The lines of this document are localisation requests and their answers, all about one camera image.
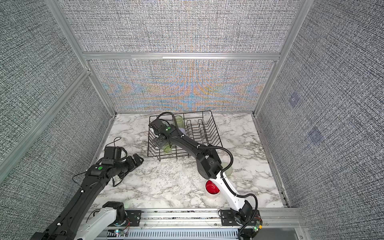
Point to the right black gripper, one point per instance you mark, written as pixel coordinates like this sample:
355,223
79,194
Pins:
158,143

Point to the tall green glass cup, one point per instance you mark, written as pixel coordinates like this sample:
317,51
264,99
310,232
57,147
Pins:
180,121

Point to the black wire dish rack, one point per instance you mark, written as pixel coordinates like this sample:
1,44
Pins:
199,126

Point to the pale green translucent cup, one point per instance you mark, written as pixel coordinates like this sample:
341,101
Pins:
229,170

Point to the red and white cup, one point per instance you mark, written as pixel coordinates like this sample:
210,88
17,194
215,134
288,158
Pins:
211,188

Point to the lilac plastic cup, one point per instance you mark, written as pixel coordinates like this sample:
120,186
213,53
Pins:
183,131

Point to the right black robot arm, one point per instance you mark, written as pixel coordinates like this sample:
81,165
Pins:
209,166

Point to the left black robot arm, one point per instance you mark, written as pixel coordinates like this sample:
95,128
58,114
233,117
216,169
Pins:
68,225

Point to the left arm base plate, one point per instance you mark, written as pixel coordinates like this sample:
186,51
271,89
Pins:
130,218

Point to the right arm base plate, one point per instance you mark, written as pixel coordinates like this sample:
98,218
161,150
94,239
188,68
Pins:
230,218

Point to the aluminium front rail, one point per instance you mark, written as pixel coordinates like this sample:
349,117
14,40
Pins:
205,224

